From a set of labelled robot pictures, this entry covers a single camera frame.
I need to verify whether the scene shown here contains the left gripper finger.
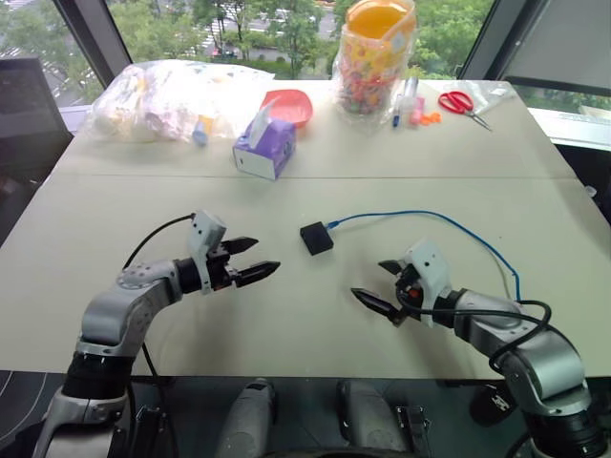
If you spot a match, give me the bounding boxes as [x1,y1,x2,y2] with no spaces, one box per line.
[236,260,282,288]
[223,236,261,257]

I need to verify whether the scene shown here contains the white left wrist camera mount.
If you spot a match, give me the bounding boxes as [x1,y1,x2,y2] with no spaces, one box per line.
[186,210,227,296]

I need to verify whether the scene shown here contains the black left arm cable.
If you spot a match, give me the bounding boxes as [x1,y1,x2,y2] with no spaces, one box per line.
[121,213,196,458]

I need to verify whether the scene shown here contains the dark monitor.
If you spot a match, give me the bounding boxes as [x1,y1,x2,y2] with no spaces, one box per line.
[0,56,74,169]

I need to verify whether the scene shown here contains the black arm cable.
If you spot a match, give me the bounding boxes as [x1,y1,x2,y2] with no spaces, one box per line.
[121,213,196,458]
[394,281,554,371]

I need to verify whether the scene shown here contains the yellow-lidded jar of colourful pieces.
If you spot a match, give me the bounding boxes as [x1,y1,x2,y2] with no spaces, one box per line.
[331,0,418,127]

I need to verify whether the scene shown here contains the black round logo disc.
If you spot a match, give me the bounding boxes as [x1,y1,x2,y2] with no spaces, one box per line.
[469,381,516,428]

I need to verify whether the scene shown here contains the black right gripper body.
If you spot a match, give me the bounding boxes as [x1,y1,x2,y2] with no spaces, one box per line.
[391,263,427,326]

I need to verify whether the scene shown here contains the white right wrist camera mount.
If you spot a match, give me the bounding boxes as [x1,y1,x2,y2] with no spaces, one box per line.
[402,239,453,329]

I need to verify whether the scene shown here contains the red plastic bowl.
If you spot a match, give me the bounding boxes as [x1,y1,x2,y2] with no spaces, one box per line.
[259,88,314,131]

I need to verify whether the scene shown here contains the small black box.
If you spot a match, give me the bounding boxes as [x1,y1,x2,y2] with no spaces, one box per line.
[299,220,335,257]

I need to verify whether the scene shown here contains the red-handled scissors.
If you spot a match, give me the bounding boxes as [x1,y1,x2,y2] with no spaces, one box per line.
[437,90,494,133]

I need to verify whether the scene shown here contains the clear bag of white items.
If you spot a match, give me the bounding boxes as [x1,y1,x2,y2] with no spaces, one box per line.
[87,59,277,145]

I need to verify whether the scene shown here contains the clear flat plastic bag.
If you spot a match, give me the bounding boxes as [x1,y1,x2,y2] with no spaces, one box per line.
[447,79,517,116]

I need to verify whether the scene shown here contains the purple white tissue box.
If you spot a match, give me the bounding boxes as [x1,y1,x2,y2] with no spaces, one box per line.
[231,98,298,183]

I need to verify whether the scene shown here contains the dark grey rounded shape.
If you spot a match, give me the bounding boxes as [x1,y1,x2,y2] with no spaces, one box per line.
[335,378,412,458]
[213,377,279,458]

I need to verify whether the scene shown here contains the pink small toy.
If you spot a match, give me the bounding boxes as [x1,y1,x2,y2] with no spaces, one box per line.
[409,95,428,127]

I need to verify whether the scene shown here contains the blue cable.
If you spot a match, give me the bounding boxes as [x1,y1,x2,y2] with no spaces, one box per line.
[326,208,523,303]

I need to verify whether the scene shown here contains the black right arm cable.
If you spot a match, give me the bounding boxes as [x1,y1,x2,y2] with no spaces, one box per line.
[394,281,554,371]

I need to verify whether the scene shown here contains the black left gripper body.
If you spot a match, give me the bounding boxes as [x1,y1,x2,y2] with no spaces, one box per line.
[206,239,241,293]

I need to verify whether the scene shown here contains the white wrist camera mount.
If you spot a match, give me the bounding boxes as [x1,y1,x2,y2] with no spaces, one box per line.
[186,210,227,296]
[402,239,453,329]

